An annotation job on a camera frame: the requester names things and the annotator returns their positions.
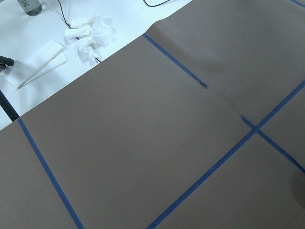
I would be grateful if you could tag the brown paper table cover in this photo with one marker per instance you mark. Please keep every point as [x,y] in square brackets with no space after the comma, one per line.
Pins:
[194,118]

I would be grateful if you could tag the crumpled white tissue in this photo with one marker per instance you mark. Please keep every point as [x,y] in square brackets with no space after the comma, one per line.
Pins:
[91,33]

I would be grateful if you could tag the white plastic tweezers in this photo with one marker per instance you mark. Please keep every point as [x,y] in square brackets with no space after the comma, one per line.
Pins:
[46,59]

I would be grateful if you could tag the black tripod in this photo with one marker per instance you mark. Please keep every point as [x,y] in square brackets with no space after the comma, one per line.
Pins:
[4,102]

